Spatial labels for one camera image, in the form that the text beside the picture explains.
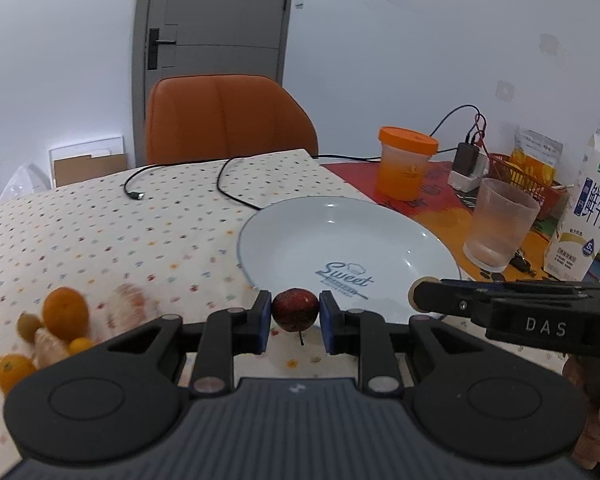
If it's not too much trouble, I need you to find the small kumquat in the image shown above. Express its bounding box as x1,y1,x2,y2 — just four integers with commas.
66,337,95,356

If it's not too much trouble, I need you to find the large orange top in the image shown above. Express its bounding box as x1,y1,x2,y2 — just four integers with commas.
42,287,90,342

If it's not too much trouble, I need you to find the peeled citrus segment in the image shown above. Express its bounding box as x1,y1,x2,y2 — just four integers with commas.
34,327,70,370

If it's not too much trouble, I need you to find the green brown fruit back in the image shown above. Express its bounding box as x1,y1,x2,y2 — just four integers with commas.
16,312,43,344

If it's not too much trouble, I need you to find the person's right hand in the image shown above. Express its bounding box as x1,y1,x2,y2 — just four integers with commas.
562,356,600,470

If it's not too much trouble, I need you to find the white plate with blue rim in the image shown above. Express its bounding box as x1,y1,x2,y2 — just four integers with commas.
237,196,462,323

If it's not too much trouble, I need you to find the bunch of keys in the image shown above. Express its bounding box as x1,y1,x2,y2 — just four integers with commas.
479,249,539,283

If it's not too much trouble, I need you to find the milk carton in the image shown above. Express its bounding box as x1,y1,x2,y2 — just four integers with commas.
543,129,600,282

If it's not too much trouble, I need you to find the ribbed clear drinking glass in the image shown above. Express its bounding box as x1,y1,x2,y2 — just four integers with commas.
463,178,540,273

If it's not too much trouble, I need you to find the orange cartoon table mat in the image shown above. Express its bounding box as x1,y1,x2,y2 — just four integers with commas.
326,162,553,282

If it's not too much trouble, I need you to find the snack packet in basket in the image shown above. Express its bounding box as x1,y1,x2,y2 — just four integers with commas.
509,129,564,186

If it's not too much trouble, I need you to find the orange lidded plastic cup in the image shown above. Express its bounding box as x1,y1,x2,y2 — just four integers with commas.
376,126,439,202

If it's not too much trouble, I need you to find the black charger on power strip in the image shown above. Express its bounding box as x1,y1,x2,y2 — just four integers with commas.
448,142,488,193

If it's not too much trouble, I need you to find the orange leather chair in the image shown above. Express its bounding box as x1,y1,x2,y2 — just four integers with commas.
145,75,318,165

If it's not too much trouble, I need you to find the white plastic bag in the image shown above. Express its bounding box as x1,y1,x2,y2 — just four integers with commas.
0,164,50,204

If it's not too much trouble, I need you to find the orange wire basket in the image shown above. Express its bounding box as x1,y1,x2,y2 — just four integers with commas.
488,153,568,220

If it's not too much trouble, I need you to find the black usb cable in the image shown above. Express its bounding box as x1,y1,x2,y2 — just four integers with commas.
123,152,382,212

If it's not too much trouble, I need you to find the cardboard box by wall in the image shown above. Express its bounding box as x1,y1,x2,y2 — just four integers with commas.
48,136,129,188

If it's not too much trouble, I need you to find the grey door with handle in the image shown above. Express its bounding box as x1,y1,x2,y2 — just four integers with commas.
131,0,291,166

